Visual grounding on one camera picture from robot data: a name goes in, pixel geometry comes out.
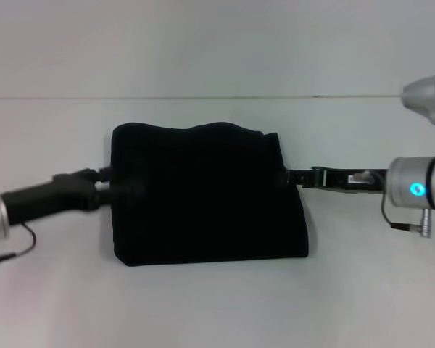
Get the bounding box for left arm cable with plug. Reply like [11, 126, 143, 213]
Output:
[0, 222, 38, 268]

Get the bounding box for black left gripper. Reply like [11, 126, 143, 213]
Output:
[0, 165, 146, 226]

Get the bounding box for black shirt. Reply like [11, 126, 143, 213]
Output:
[110, 122, 310, 268]

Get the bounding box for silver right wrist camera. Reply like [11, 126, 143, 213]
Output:
[401, 74, 435, 145]

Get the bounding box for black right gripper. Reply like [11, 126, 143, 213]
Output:
[284, 165, 389, 194]

